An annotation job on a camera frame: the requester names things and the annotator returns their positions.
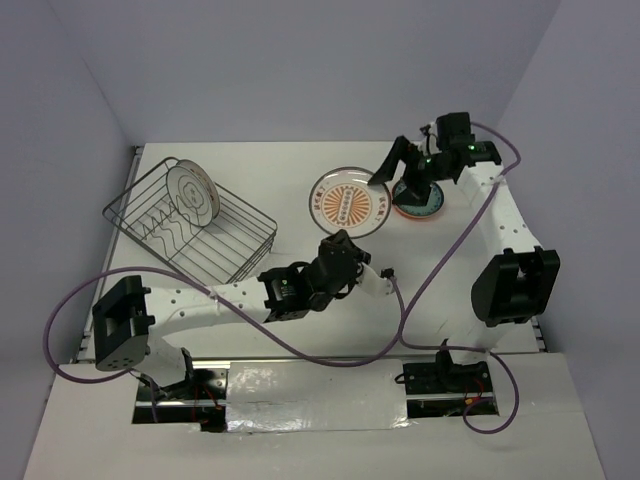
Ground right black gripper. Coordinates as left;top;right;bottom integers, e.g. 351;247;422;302
367;135;451;207

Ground green blue floral plate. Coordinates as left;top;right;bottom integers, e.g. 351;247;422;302
391;179;445;207

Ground white plate orange sunburst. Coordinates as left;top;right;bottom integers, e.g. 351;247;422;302
308;167;391;239

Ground white enamel plate green rim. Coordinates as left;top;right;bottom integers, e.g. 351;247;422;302
165;159;221;227

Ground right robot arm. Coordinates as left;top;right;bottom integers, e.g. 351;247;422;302
369;112;560;391

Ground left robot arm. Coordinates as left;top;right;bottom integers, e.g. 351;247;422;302
92;230;377;399

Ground silver foil tape sheet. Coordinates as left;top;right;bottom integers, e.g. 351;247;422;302
225;360;410;434

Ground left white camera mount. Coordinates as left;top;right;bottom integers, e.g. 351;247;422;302
356;264;395;297

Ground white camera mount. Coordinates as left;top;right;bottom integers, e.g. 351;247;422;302
419;121;440;156
356;264;395;297

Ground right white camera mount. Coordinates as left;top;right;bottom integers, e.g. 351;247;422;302
419;121;440;156

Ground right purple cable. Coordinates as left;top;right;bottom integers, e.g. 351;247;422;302
399;120;522;435

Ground metal wire dish rack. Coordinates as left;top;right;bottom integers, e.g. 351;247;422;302
102;157;277;285

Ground metal base rail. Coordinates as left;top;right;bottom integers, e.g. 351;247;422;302
132;358;499;434

